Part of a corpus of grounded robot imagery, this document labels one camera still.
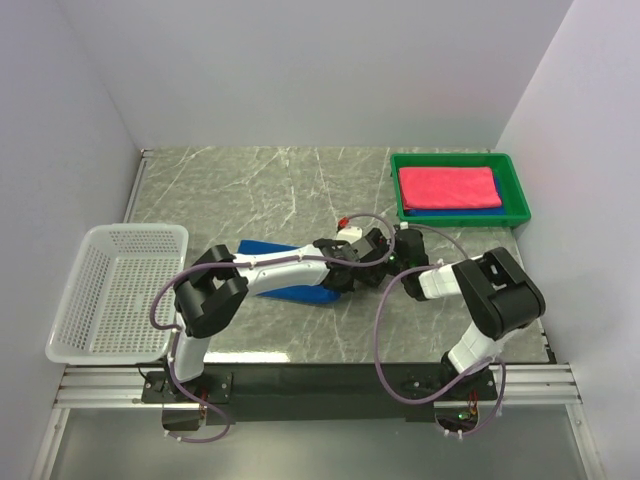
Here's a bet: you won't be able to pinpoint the pink towel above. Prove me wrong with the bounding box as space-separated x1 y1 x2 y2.
398 166 503 211

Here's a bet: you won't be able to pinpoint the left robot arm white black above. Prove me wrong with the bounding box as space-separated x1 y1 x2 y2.
165 227 393 402

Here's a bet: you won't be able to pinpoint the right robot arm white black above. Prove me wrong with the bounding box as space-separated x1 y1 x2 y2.
391 222 546 399

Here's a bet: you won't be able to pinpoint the green plastic tray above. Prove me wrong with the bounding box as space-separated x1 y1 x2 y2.
390 152 531 228

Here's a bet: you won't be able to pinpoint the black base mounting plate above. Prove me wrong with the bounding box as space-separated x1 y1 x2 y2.
141 363 498 431

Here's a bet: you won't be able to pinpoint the white perforated plastic basket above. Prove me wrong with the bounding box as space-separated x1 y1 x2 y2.
45 223 189 366

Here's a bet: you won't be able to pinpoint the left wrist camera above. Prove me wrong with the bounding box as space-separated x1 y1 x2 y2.
335 217 363 244

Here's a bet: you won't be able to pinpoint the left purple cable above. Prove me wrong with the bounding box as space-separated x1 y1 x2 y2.
149 212 397 444

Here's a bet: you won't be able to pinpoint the aluminium rail frame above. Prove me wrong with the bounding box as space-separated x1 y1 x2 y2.
53 364 582 409

